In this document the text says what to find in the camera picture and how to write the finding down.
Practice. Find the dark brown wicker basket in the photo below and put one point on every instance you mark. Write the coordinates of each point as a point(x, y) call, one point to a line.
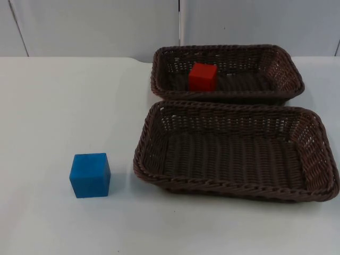
point(228, 164)
point(239, 87)

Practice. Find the blue cube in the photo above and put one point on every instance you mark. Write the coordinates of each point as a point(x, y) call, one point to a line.
point(90, 175)

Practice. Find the red cube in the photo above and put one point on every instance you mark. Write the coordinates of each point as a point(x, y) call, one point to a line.
point(202, 78)

